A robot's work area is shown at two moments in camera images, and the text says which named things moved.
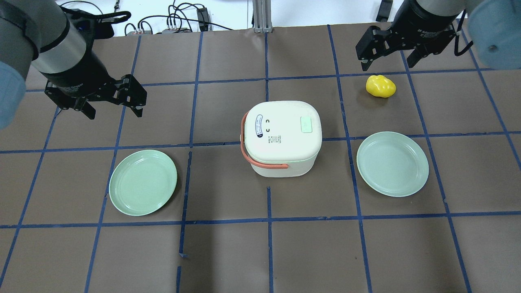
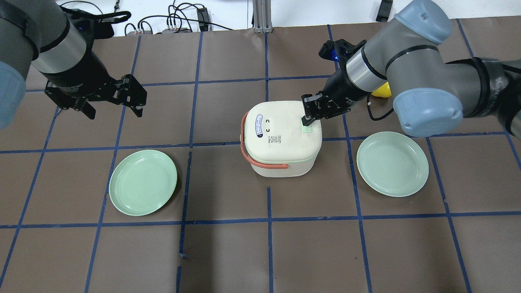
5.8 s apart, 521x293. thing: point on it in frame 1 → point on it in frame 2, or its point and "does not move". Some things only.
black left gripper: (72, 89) does not move
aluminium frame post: (262, 15) does not move
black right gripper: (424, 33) → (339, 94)
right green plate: (392, 164) does not move
